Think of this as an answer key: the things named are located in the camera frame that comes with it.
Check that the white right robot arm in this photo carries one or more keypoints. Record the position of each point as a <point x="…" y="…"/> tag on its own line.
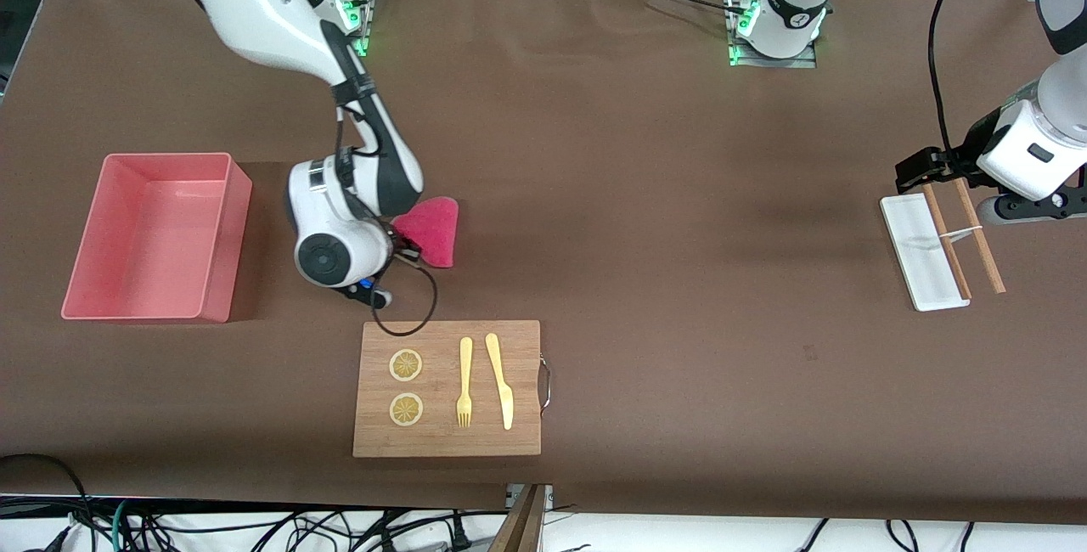
<point x="331" y="221"/>

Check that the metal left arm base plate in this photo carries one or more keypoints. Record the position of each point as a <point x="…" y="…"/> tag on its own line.
<point x="802" y="62"/>

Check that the yellow plastic knife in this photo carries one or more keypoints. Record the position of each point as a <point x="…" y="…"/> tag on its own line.
<point x="501" y="382"/>

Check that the brown paper table cover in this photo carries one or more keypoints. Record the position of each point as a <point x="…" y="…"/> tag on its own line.
<point x="679" y="195"/>

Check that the white rectangular tray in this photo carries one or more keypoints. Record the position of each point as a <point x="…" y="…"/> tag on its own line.
<point x="913" y="246"/>

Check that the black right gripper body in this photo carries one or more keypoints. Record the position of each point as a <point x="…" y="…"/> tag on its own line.
<point x="399" y="244"/>

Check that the magenta pink cloth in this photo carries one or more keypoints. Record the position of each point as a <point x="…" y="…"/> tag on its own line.
<point x="437" y="233"/>

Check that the lemon slice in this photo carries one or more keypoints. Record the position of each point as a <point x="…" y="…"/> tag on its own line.
<point x="406" y="410"/>
<point x="406" y="365"/>

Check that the small white strip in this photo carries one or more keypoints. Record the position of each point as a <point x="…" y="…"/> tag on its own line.
<point x="961" y="233"/>

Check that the brown wooden chopstick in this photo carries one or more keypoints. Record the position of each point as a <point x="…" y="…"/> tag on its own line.
<point x="977" y="229"/>
<point x="943" y="229"/>

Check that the brown wooden plank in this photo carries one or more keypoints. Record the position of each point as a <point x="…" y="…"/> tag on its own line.
<point x="520" y="526"/>

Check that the wooden cutting board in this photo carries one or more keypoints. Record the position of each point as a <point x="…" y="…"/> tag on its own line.
<point x="442" y="442"/>

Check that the black power plug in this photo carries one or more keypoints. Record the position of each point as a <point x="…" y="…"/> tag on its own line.
<point x="459" y="535"/>

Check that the pink plastic bin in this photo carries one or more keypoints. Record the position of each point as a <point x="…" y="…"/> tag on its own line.
<point x="153" y="246"/>

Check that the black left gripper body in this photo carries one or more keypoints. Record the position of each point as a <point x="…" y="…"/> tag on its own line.
<point x="958" y="160"/>

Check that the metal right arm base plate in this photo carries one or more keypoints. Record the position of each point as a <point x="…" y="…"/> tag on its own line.
<point x="363" y="25"/>

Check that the yellow plastic fork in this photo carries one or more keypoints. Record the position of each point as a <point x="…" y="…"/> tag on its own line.
<point x="465" y="365"/>

